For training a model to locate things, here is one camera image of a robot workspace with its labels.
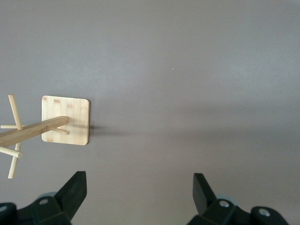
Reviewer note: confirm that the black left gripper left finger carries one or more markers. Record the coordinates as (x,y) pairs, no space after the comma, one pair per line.
(51,211)

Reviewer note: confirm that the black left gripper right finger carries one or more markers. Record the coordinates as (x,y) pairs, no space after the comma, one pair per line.
(220,213)

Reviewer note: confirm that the wooden mug tree rack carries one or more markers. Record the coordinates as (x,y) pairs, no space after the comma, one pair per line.
(65,112)

